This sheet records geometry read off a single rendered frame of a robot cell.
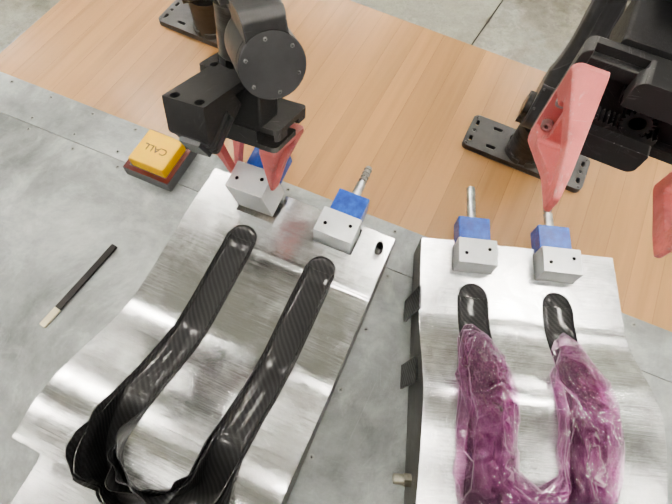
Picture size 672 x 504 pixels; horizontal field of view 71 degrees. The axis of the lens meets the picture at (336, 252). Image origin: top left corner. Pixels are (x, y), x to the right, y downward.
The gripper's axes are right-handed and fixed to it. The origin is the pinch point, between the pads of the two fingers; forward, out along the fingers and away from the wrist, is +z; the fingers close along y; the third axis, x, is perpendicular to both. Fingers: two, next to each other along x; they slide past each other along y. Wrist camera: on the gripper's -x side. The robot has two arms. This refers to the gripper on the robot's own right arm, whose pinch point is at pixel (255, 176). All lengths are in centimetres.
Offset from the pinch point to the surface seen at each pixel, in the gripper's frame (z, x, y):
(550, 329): 12.7, 4.9, 39.2
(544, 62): 41, 178, 31
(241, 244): 7.8, -4.2, 0.1
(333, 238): 4.8, -0.7, 11.0
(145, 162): 7.5, 3.8, -21.4
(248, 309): 10.8, -10.8, 4.9
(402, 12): 34, 177, -33
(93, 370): 10.5, -24.9, -4.8
